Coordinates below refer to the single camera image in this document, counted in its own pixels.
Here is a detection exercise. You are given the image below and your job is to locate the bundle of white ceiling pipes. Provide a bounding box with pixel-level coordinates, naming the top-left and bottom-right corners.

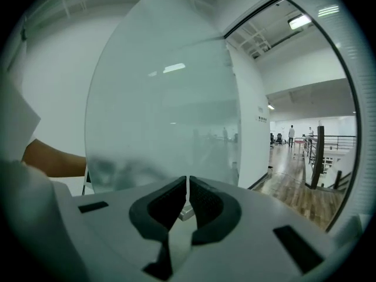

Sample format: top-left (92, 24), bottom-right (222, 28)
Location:
top-left (233, 21), bottom-right (273, 60)

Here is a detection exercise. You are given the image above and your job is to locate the person's left forearm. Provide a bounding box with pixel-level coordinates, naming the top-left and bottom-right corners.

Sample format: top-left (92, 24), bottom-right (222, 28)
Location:
top-left (22, 137), bottom-right (88, 178)

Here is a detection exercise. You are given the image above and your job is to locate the square ceiling lamp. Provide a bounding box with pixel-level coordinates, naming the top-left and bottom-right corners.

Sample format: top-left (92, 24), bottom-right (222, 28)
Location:
top-left (287, 13), bottom-right (313, 31)

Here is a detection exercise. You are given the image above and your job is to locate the black office chair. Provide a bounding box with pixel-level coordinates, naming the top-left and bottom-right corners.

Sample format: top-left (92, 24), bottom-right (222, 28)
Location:
top-left (269, 132), bottom-right (285, 149)

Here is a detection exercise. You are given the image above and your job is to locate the dark stair railing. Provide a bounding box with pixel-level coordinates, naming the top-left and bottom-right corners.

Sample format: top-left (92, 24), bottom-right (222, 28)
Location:
top-left (303, 125), bottom-right (358, 191)

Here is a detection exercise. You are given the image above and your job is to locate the frosted glass door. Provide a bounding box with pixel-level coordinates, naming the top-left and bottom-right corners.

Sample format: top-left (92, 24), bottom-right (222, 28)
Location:
top-left (84, 0), bottom-right (244, 195)

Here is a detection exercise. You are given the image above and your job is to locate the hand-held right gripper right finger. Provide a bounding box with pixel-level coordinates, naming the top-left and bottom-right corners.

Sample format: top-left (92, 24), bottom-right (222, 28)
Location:
top-left (189, 174), bottom-right (338, 282)

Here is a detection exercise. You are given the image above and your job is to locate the person's white T-shirt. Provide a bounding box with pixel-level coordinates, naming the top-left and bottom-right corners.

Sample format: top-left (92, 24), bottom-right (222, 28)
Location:
top-left (0, 75), bottom-right (42, 170)

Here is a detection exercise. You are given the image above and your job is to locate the red table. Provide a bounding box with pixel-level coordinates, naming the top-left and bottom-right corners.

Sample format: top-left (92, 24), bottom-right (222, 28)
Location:
top-left (293, 138), bottom-right (307, 160)

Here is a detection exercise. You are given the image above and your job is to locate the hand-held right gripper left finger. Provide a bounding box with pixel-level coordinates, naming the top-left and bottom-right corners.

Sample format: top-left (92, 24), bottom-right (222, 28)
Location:
top-left (72, 174), bottom-right (188, 282)

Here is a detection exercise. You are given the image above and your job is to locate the grey door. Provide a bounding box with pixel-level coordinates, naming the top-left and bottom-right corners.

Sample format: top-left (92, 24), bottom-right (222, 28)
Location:
top-left (222, 0), bottom-right (362, 233)

